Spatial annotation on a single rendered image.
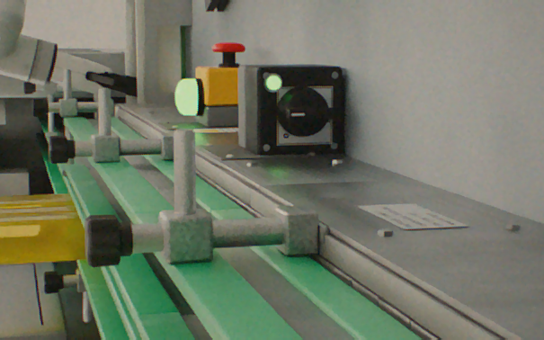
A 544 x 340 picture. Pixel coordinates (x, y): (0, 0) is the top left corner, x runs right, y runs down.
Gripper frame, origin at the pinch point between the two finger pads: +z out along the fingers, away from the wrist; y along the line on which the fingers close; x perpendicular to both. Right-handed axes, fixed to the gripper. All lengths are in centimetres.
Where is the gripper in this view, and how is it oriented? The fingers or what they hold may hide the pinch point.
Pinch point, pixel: (137, 87)
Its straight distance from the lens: 177.6
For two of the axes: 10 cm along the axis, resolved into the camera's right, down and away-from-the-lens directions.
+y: 3.0, 1.6, -9.4
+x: 2.6, -9.6, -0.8
